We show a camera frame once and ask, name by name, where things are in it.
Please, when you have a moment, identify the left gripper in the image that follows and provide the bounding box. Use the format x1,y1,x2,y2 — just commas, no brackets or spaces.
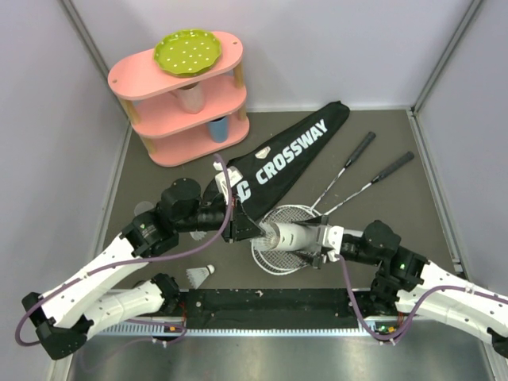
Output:
176,191,266,243

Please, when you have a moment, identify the white shuttlecock tube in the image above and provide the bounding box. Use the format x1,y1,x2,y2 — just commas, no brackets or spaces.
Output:
275,222,318,252

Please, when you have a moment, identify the white shuttlecock bottom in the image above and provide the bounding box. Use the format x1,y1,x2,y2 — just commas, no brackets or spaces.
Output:
186,264,215,289

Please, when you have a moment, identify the white shuttlecock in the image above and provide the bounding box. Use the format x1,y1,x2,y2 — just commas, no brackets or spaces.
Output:
251,222,282,252
190,231,206,241
186,264,215,289

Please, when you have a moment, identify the clear tube lid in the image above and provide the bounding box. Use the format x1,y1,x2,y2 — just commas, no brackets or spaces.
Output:
133,201,154,216

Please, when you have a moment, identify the white shuttlecock top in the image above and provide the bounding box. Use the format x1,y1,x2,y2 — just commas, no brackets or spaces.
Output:
190,231,206,241

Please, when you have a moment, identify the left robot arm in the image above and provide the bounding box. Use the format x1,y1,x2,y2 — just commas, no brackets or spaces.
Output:
22,178,260,360

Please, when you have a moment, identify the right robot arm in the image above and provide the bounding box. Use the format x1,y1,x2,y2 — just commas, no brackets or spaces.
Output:
297,218,507,357

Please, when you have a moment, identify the upper silver badminton racket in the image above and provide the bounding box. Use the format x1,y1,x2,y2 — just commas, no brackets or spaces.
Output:
251,132,376,275

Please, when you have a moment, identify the silver badminton racket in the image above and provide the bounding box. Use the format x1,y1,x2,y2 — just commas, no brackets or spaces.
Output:
251,132,376,275
275,151,414,253

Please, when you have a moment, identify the lower silver badminton racket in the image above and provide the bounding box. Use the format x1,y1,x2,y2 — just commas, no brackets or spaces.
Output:
275,151,414,253

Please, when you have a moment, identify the black Crossway racket bag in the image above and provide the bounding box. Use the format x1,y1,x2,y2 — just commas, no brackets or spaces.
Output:
227,101,350,221

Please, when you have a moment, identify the blue cup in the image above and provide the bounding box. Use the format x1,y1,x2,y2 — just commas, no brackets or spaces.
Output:
207,116,229,143

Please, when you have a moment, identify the pink three-tier shelf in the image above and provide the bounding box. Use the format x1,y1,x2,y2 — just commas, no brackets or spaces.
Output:
108,31,249,167

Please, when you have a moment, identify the pink cup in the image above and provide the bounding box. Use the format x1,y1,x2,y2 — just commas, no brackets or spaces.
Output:
174,83,205,114

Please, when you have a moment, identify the green dotted plate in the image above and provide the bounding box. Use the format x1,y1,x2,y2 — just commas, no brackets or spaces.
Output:
152,29,222,78

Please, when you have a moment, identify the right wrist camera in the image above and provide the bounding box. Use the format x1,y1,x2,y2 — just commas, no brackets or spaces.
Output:
317,225,344,250

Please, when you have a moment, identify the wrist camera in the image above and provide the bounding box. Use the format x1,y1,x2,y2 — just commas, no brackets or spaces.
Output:
317,225,344,250
214,167,243,200

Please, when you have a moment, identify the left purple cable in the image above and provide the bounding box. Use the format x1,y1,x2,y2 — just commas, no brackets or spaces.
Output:
14,153,239,346

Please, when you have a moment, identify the purple cable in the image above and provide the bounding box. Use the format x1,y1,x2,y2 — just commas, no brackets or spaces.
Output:
14,153,239,346
337,249,508,342

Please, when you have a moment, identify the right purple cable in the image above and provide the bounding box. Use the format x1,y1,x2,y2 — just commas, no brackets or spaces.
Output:
337,249,508,342

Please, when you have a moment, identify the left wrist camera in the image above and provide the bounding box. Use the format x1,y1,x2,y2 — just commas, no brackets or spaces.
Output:
214,167,243,200

